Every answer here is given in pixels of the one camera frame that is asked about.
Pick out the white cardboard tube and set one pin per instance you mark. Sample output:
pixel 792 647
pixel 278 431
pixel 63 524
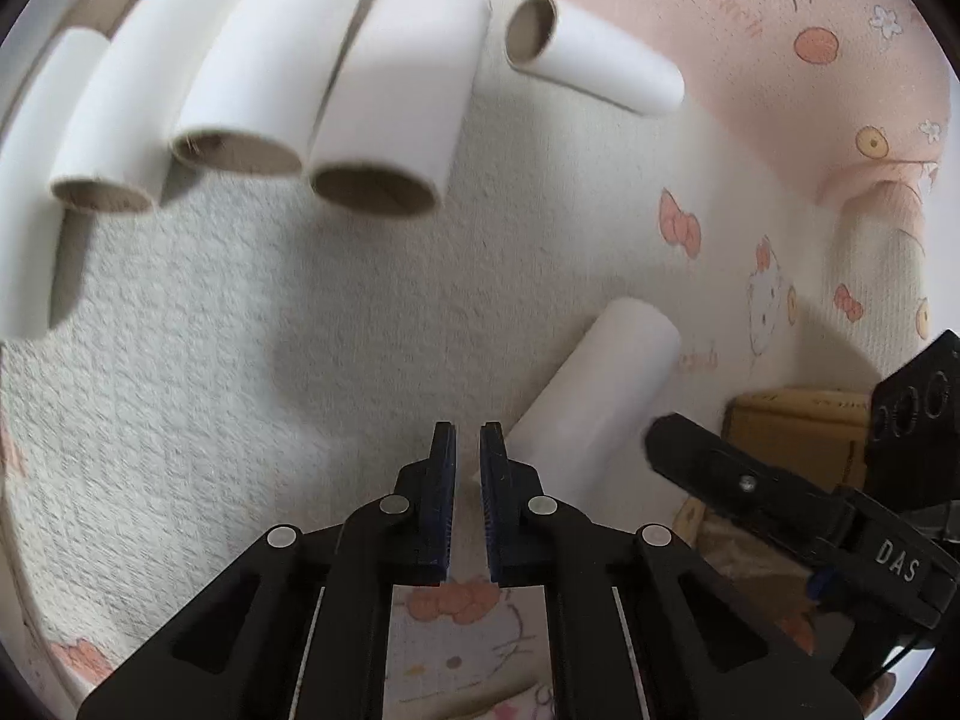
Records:
pixel 277 52
pixel 600 390
pixel 600 52
pixel 37 187
pixel 150 75
pixel 405 82

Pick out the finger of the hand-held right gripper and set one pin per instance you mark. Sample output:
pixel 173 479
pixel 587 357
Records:
pixel 720 469

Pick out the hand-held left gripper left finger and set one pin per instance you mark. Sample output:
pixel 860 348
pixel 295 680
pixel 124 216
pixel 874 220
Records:
pixel 442 495

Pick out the pink cartoon printed blanket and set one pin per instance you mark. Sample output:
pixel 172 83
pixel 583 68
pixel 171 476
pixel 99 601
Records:
pixel 300 390

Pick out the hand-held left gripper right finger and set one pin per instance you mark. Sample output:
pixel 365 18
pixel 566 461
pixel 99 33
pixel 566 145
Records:
pixel 493 495

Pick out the brown cardboard box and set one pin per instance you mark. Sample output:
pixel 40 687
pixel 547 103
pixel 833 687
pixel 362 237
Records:
pixel 795 427

